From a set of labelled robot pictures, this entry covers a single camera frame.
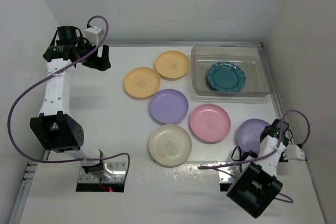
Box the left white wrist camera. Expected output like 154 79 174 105
83 26 105 46

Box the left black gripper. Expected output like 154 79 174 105
76 37 110 71

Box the yellow plate left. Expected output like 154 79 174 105
123 67 161 99

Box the pink plate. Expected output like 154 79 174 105
189 103 231 143

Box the teal ornate plate back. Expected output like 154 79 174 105
206 62 246 92

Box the purple plate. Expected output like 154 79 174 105
149 89 189 124
236 119 270 154

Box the yellow plate back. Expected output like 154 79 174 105
154 50 191 79

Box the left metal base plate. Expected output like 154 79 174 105
78 162 126 184

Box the metal base plate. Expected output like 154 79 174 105
218 166 241 183
78 162 126 184

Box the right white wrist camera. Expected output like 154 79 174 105
283 144 306 161

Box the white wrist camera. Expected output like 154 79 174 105
283 144 306 161
83 26 105 46

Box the clear plastic bin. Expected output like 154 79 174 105
191 46 277 99

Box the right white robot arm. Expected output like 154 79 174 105
226 119 289 218

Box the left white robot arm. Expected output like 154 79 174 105
29 26 113 181

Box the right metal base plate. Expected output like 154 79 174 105
218 166 241 183

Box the cream plate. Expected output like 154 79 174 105
148 124 192 167

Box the yellow plate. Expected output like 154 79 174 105
154 50 191 79
123 67 161 99

